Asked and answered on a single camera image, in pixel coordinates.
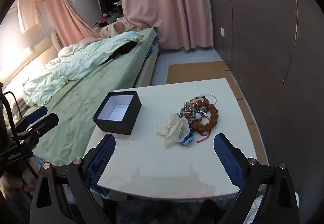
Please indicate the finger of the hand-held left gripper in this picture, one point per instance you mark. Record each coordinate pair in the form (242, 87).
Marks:
(36, 114)
(48, 121)

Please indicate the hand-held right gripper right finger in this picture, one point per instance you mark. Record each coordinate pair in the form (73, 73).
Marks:
(227, 160)

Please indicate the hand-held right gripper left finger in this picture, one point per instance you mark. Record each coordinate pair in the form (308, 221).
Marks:
(101, 160)

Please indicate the black gift box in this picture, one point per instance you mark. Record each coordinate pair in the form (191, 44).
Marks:
(119, 125)

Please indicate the person's left hand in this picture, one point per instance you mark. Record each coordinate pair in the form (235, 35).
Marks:
(27, 183)

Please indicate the bed with green sheet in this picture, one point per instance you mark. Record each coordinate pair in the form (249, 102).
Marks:
(83, 92)

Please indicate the light green duvet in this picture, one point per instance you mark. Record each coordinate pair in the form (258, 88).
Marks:
(76, 67)

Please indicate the silver bangle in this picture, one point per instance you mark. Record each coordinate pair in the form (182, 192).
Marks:
(209, 93)

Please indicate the flat cardboard sheet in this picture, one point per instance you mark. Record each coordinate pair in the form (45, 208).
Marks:
(197, 72)

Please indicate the black cloth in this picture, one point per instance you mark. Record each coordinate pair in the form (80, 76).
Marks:
(124, 49)

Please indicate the narrow pink curtain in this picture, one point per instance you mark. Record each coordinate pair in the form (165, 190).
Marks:
(65, 11)

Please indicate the bear print pillow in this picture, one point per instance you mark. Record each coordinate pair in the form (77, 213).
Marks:
(119, 27)

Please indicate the pile of plush toys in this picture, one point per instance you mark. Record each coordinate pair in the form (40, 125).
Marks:
(111, 17)

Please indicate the dark brown wardrobe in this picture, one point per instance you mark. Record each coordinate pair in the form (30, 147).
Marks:
(265, 36)

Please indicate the white wall socket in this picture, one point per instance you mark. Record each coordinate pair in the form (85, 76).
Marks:
(223, 32)

